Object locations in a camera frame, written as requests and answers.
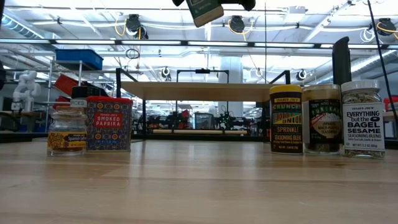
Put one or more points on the black-lid spice jar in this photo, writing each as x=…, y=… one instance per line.
x=82, y=93

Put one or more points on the red-lid smoked paprika tin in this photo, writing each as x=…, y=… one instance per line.
x=109, y=130

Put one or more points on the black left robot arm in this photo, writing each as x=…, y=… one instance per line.
x=1, y=12

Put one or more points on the blue storage bin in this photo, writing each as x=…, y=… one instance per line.
x=79, y=57

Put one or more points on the small cork-lid saffron jar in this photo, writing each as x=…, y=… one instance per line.
x=66, y=137

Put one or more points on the long overhead light bar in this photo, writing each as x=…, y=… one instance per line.
x=87, y=41

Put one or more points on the tan-lid furikake jar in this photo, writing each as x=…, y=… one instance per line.
x=323, y=124

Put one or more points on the white-lid bagel sesame jar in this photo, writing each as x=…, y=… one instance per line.
x=363, y=124

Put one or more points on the green black pepper tin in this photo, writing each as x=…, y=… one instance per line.
x=203, y=12

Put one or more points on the black rounded post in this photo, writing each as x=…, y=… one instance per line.
x=341, y=62

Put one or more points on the red storage bin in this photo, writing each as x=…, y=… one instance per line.
x=65, y=84
x=391, y=104
x=62, y=101

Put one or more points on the wooden shelf with black legs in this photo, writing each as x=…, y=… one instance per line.
x=202, y=91

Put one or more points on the yellow-lid crunchy onion jar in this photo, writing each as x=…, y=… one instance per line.
x=286, y=124

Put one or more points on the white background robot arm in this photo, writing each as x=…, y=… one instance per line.
x=25, y=90

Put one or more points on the background robot workstation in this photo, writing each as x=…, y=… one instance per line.
x=174, y=119
x=230, y=121

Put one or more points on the white building column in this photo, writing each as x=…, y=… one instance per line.
x=236, y=67

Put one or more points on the metal storage rack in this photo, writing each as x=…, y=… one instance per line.
x=49, y=102

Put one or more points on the thin black slanted pole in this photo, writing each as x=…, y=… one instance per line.
x=383, y=62

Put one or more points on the black background gantry frame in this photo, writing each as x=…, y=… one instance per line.
x=202, y=71

